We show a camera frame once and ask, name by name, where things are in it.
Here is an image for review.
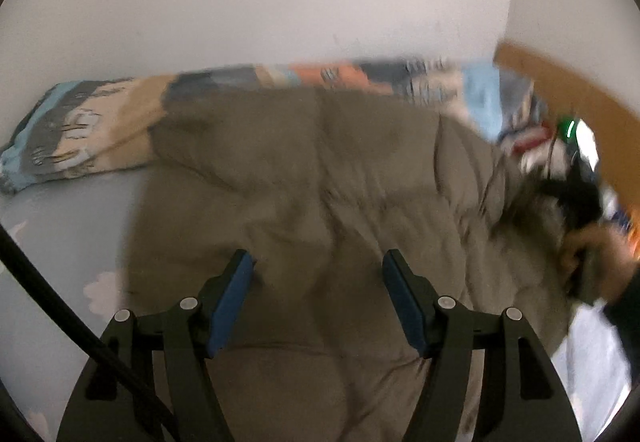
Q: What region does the wooden headboard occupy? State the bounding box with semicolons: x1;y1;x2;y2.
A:
492;42;640;223

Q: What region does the red and white printed cloth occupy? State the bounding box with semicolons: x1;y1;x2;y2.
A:
500;119;557;173

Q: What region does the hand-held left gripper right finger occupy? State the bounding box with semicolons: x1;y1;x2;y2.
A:
381;249;583;442

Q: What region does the patterned patchwork blanket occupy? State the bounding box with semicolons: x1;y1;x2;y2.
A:
0;56;546;195

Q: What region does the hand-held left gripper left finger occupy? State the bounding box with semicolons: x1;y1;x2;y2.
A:
56;249;257;442

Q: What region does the olive puffer jacket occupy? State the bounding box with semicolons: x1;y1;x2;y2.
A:
122;87;576;442

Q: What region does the light blue cloud-print bed sheet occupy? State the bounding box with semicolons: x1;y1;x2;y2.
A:
0;167;632;442

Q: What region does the black cable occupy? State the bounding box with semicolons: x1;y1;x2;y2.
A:
0;225;181;442

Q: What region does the person's right hand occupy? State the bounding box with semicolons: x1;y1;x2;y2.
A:
559;221;628;299

